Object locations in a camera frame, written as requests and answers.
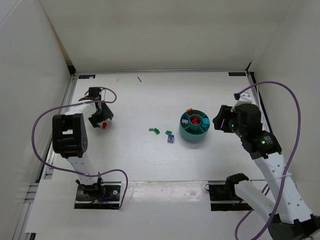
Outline green square lego brick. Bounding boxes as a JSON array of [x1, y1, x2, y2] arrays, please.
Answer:
[[188, 130, 201, 135]]

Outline red round printed lego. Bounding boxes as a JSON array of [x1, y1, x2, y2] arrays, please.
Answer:
[[190, 116, 202, 125]]

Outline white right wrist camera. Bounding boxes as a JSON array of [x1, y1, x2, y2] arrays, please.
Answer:
[[231, 92, 253, 112]]

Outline blue left corner label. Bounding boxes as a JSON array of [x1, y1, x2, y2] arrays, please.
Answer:
[[78, 74, 96, 80]]

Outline teal round divided container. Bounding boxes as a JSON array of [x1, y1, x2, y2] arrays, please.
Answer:
[[179, 108, 211, 142]]

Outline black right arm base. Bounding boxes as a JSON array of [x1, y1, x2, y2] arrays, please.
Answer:
[[204, 173, 252, 212]]

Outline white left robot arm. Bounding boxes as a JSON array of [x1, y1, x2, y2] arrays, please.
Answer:
[[52, 87, 114, 189]]

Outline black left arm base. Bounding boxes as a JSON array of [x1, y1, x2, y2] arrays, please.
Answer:
[[73, 182, 122, 210]]

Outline small teal lego brick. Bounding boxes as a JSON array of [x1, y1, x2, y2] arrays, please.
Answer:
[[202, 118, 210, 125]]

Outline blue right corner label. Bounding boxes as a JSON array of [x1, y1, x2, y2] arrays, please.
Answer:
[[228, 72, 246, 77]]

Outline blue corner label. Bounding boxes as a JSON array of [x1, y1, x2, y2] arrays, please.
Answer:
[[78, 74, 96, 80], [228, 72, 246, 77]]

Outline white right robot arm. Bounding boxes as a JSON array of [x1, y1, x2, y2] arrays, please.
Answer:
[[212, 103, 320, 240]]

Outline green two-stud lego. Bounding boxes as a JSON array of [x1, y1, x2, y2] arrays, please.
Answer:
[[153, 128, 160, 135]]

